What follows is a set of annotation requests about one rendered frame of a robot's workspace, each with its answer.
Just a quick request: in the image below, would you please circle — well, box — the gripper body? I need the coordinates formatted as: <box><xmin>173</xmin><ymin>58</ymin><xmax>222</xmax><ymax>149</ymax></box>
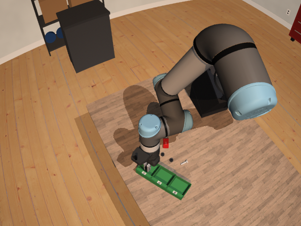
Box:
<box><xmin>131</xmin><ymin>142</ymin><xmax>160</xmax><ymax>167</ymax></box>

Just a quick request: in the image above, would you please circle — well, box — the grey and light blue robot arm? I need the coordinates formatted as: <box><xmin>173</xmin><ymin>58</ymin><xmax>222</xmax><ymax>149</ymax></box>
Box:
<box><xmin>138</xmin><ymin>24</ymin><xmax>277</xmax><ymax>147</ymax></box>

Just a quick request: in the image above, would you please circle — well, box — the green three-compartment bin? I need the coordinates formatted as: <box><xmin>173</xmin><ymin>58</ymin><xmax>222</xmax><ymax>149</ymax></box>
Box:
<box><xmin>135</xmin><ymin>164</ymin><xmax>191</xmax><ymax>200</ymax></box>

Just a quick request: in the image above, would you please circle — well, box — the red 9 v battery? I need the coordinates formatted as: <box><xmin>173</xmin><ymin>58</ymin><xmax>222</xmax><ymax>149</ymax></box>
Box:
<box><xmin>163</xmin><ymin>138</ymin><xmax>169</xmax><ymax>148</ymax></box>

